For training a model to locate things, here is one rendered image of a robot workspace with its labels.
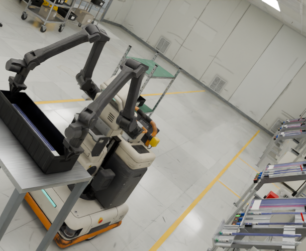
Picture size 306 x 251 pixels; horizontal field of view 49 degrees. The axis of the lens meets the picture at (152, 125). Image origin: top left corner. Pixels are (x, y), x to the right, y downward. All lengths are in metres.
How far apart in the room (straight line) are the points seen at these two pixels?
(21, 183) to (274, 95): 10.17
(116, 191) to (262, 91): 9.20
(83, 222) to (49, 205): 0.27
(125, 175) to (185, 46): 9.72
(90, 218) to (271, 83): 9.41
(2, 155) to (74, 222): 0.87
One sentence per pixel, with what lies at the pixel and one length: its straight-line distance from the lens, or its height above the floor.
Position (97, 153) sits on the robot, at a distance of 2.25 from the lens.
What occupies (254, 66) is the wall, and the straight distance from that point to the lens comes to 11.39.
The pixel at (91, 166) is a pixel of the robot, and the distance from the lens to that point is 2.36.
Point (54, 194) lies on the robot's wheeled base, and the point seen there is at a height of 0.28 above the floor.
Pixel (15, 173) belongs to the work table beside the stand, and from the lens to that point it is 1.70.
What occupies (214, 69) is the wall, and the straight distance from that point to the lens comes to 11.61.
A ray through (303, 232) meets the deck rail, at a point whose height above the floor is 1.01.
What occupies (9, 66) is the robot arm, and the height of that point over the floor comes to 1.07.
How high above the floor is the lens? 1.81
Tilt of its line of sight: 19 degrees down
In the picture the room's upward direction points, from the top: 33 degrees clockwise
